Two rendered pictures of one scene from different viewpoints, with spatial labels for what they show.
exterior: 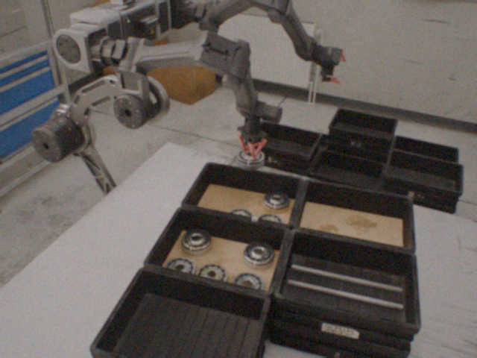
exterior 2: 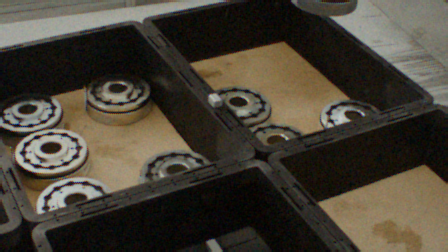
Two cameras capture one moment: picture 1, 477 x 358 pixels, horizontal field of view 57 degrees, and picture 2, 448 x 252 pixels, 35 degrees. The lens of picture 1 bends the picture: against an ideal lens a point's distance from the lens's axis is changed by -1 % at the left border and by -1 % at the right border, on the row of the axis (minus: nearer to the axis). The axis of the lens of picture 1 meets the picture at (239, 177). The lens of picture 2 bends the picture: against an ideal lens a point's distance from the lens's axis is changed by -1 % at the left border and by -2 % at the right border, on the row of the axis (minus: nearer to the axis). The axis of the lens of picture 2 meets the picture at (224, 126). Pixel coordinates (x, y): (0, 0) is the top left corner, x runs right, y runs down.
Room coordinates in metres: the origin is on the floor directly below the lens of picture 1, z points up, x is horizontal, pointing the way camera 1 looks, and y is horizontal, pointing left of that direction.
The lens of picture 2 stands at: (0.56, -0.65, 1.50)
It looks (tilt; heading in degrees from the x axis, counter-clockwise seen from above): 36 degrees down; 45
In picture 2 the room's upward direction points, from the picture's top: 3 degrees clockwise
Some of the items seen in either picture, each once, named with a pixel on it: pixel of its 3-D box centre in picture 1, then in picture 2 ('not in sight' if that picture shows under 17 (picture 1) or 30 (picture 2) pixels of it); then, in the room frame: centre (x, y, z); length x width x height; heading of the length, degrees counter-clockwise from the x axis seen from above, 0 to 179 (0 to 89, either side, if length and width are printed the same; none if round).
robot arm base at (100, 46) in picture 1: (106, 51); not in sight; (1.28, 0.41, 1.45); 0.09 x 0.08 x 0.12; 157
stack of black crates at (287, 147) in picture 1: (281, 168); not in sight; (2.30, -0.26, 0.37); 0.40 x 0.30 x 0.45; 67
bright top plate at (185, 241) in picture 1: (196, 239); (118, 91); (1.11, 0.14, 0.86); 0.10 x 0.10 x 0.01
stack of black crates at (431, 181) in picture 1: (414, 201); not in sight; (1.99, -1.00, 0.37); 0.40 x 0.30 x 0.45; 67
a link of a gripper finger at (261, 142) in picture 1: (253, 145); not in sight; (1.36, -0.05, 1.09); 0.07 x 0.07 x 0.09; 36
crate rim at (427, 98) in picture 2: (244, 193); (278, 62); (1.30, -0.02, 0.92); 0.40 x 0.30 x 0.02; 75
